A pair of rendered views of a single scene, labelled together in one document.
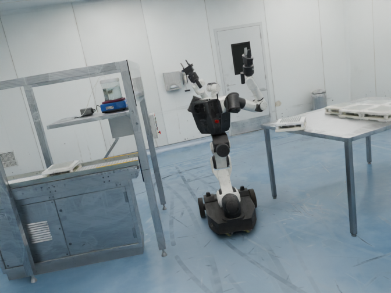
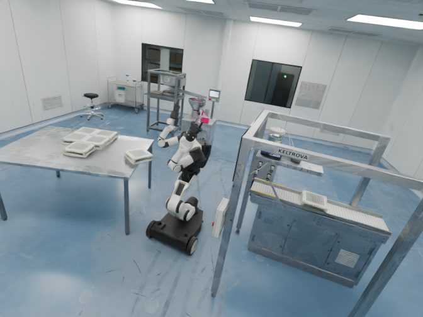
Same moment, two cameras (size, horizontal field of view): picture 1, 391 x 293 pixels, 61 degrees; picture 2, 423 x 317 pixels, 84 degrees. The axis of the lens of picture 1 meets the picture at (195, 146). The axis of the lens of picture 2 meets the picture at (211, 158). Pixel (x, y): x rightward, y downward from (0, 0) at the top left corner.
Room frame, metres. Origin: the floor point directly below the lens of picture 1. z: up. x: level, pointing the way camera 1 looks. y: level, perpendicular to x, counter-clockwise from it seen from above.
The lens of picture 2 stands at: (4.98, 0.75, 2.12)
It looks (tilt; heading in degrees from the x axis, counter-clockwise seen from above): 25 degrees down; 199
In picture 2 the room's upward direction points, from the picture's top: 9 degrees clockwise
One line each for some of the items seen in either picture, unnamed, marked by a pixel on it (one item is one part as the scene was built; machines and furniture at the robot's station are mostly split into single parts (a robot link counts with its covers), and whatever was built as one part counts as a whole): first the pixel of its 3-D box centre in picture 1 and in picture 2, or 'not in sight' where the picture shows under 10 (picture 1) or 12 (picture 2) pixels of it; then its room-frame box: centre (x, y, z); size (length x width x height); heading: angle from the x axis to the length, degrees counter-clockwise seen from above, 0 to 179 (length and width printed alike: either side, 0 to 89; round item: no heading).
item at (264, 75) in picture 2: not in sight; (271, 83); (-2.19, -0.24, 1.43); 1.38 x 0.01 x 1.16; 101
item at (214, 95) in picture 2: not in sight; (213, 104); (0.41, -0.97, 1.07); 0.23 x 0.10 x 0.62; 101
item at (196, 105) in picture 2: not in sight; (199, 109); (0.54, -1.21, 0.95); 0.49 x 0.36 x 0.37; 101
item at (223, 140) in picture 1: (220, 143); (191, 172); (2.81, -0.22, 0.81); 0.28 x 0.13 x 0.18; 0
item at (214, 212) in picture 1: (228, 204); (182, 219); (2.91, -0.22, 0.19); 0.64 x 0.52 x 0.33; 0
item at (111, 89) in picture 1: (111, 88); (276, 136); (2.73, 0.59, 1.44); 0.15 x 0.15 x 0.19
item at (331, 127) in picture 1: (359, 114); (82, 148); (3.07, -1.59, 0.80); 1.50 x 1.10 x 0.04; 111
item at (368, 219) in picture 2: (61, 177); (314, 207); (2.67, 1.15, 0.79); 1.35 x 0.25 x 0.05; 93
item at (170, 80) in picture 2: not in sight; (174, 107); (0.20, -2.00, 0.75); 1.43 x 1.06 x 1.50; 101
